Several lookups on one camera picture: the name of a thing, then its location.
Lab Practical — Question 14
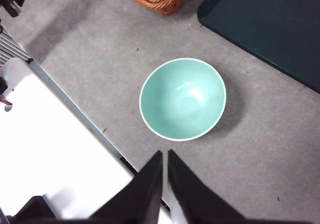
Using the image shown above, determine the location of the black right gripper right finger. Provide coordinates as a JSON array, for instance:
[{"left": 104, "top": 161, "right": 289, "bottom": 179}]
[{"left": 167, "top": 149, "right": 253, "bottom": 224}]

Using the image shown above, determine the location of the dark rectangular tray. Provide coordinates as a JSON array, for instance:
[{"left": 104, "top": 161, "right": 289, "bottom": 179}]
[{"left": 196, "top": 0, "right": 320, "bottom": 94}]

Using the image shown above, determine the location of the teal ribbed bowl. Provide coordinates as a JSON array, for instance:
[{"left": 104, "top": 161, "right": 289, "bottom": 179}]
[{"left": 138, "top": 57, "right": 228, "bottom": 142}]

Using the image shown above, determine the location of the grey ribbed panel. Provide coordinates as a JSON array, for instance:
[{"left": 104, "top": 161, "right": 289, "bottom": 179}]
[{"left": 0, "top": 30, "right": 33, "bottom": 67}]

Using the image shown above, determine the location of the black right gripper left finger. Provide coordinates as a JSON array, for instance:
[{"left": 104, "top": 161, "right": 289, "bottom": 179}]
[{"left": 82, "top": 150, "right": 164, "bottom": 224}]

